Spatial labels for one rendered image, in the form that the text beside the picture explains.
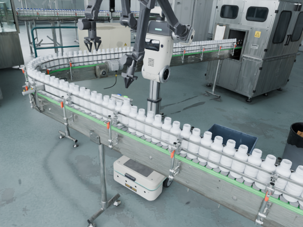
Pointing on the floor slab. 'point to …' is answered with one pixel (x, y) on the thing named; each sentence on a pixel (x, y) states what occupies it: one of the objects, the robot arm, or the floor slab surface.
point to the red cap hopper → (47, 35)
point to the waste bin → (294, 146)
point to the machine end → (258, 44)
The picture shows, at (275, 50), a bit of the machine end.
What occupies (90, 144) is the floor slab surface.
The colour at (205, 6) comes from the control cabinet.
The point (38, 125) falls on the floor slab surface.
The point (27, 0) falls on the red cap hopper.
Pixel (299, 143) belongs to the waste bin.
